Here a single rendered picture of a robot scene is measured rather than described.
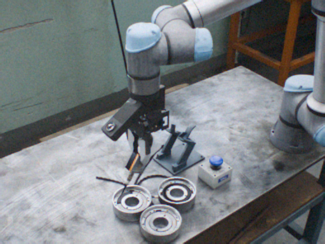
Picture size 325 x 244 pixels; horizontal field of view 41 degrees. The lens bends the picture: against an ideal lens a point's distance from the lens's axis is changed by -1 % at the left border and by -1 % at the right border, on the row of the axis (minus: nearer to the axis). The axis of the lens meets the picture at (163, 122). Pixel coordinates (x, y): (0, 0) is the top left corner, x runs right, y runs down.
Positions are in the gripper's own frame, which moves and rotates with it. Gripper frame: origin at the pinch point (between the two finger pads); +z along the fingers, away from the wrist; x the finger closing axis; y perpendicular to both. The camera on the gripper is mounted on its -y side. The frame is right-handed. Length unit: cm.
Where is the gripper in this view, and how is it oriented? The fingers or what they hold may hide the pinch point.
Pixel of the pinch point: (138, 159)
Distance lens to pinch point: 114.1
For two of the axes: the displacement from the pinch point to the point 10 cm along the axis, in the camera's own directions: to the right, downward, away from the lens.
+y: 7.7, -3.6, 5.3
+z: -0.1, 8.2, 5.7
